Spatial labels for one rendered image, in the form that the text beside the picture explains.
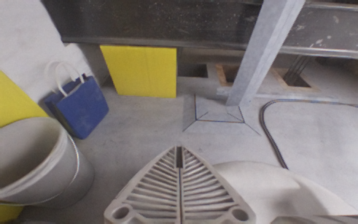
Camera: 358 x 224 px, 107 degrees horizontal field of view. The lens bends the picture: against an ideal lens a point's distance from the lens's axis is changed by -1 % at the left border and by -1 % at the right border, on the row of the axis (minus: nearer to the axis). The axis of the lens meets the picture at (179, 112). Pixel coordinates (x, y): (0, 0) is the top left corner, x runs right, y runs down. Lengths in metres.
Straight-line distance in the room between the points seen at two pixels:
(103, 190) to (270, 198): 0.71
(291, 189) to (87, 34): 1.28
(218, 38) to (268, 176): 0.81
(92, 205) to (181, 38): 1.03
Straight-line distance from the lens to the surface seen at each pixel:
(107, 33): 1.12
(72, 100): 0.91
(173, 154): 0.16
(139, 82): 1.12
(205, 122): 0.97
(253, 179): 0.47
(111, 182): 0.85
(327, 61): 2.48
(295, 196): 0.56
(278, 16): 0.92
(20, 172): 0.91
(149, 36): 1.03
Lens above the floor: 0.76
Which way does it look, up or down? 47 degrees down
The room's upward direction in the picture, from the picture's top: 2 degrees clockwise
